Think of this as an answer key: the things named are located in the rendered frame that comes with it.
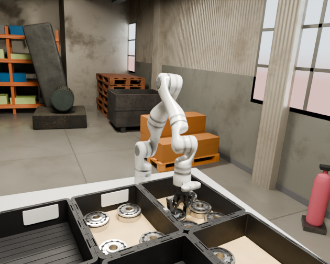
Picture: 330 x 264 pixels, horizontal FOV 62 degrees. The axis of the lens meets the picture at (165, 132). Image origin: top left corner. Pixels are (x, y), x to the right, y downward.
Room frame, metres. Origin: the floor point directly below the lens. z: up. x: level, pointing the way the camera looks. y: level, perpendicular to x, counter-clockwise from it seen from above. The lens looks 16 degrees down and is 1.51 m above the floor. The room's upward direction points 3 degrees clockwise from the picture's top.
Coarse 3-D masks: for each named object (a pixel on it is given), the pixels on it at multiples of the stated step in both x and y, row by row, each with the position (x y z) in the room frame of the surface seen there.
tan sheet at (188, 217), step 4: (168, 196) 1.22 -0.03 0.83; (160, 200) 1.18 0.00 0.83; (164, 200) 1.19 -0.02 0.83; (172, 200) 1.19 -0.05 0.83; (164, 204) 1.15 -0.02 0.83; (188, 212) 1.09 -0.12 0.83; (188, 216) 1.06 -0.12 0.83; (192, 216) 1.06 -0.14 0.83; (188, 220) 1.03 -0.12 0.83; (192, 220) 1.03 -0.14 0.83; (196, 220) 1.03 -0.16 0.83; (200, 220) 1.03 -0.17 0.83
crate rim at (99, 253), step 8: (136, 184) 1.14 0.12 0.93; (96, 192) 1.05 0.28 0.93; (104, 192) 1.06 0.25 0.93; (144, 192) 1.07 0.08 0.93; (72, 200) 0.97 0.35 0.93; (152, 200) 1.01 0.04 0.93; (160, 208) 0.95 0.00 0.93; (80, 216) 0.86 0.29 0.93; (168, 216) 0.89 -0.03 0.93; (176, 224) 0.85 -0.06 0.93; (88, 232) 0.78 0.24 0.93; (176, 232) 0.80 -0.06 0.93; (152, 240) 0.75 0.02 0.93; (96, 248) 0.70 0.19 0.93; (128, 248) 0.71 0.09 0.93; (104, 256) 0.67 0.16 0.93
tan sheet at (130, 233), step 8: (112, 216) 1.03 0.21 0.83; (144, 216) 1.04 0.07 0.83; (112, 224) 0.97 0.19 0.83; (120, 224) 0.97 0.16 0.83; (128, 224) 0.98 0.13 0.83; (136, 224) 0.98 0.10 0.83; (144, 224) 0.98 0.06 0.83; (104, 232) 0.92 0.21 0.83; (112, 232) 0.92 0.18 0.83; (120, 232) 0.92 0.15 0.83; (128, 232) 0.93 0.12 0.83; (136, 232) 0.93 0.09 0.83; (144, 232) 0.93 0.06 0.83; (96, 240) 0.87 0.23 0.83; (104, 240) 0.87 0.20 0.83; (128, 240) 0.88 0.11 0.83; (136, 240) 0.88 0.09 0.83
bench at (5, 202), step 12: (192, 168) 1.91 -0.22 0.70; (120, 180) 1.64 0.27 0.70; (132, 180) 1.65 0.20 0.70; (204, 180) 1.71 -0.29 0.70; (36, 192) 1.42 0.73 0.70; (48, 192) 1.43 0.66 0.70; (60, 192) 1.44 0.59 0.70; (72, 192) 1.45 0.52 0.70; (84, 192) 1.46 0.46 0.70; (228, 192) 1.55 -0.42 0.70; (0, 204) 1.28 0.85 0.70; (12, 204) 1.28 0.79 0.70; (24, 204) 1.29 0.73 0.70; (240, 204) 1.41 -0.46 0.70; (276, 228) 1.20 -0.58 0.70; (312, 252) 1.03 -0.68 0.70
